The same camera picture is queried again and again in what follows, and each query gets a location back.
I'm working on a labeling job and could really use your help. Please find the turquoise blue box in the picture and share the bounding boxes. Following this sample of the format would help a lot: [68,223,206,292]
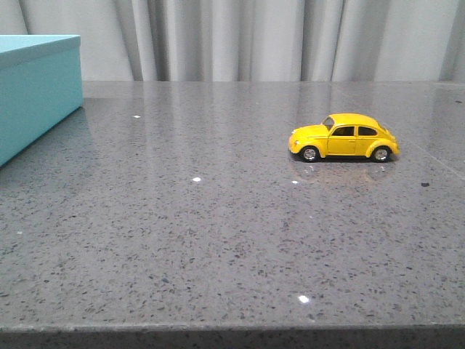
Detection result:
[1,35,84,164]

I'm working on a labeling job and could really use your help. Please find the yellow toy beetle car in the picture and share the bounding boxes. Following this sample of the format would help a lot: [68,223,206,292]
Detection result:
[288,113,400,162]

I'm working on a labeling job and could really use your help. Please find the grey pleated curtain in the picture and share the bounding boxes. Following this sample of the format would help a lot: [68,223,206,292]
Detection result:
[1,1,464,82]

